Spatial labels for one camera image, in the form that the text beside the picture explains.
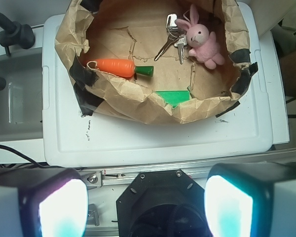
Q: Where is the silver key bunch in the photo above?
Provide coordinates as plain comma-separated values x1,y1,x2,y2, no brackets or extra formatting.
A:
154,13,184,61

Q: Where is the aluminium frame rail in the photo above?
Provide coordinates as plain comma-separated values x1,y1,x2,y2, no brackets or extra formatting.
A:
78,158,296,237

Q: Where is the black faucet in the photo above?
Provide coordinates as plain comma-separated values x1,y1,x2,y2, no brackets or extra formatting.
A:
0,13,36,57

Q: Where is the green plastic piece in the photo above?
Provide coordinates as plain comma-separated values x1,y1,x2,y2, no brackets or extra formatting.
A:
155,90,190,108

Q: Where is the pink plush bunny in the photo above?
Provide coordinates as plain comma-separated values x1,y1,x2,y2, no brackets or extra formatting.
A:
175,4,225,70

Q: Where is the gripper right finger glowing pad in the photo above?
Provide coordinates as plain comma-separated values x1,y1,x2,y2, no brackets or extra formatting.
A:
204,162,296,237

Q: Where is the brown paper bag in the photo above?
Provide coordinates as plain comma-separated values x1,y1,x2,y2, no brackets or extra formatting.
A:
55,0,258,124

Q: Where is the white plastic bin lid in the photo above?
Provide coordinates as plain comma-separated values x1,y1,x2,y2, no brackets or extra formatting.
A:
42,2,273,167

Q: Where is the black octagonal mount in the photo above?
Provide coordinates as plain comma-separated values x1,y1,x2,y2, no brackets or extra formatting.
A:
116,169,212,237

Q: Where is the orange toy carrot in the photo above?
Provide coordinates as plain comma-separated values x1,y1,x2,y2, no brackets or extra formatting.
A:
86,59,154,78

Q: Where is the black cable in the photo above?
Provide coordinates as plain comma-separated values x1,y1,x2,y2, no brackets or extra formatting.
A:
0,143,65,169

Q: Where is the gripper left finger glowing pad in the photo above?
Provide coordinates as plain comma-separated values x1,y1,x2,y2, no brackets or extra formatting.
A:
0,168,88,237

